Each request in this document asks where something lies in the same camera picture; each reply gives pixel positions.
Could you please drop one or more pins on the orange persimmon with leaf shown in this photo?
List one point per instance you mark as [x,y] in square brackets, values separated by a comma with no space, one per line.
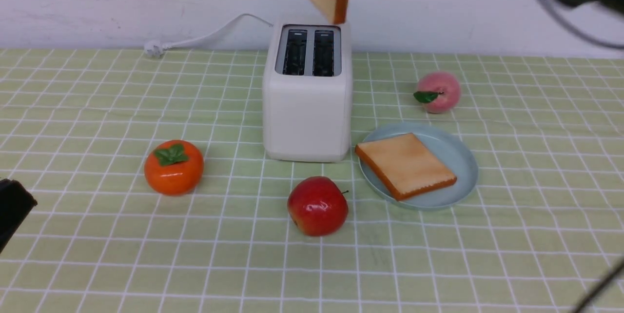
[174,168]

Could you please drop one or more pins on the red apple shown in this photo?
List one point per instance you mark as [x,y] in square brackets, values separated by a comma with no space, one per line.
[317,206]

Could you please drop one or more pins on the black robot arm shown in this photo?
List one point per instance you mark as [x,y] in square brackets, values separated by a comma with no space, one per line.
[15,205]

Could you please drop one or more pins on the light blue round plate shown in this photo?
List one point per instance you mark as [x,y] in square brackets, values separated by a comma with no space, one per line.
[448,148]

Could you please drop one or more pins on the white two-slot toaster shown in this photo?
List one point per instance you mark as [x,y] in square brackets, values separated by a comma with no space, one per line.
[307,89]

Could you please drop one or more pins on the pink peach with leaf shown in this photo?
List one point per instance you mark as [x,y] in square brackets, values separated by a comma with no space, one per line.
[438,92]

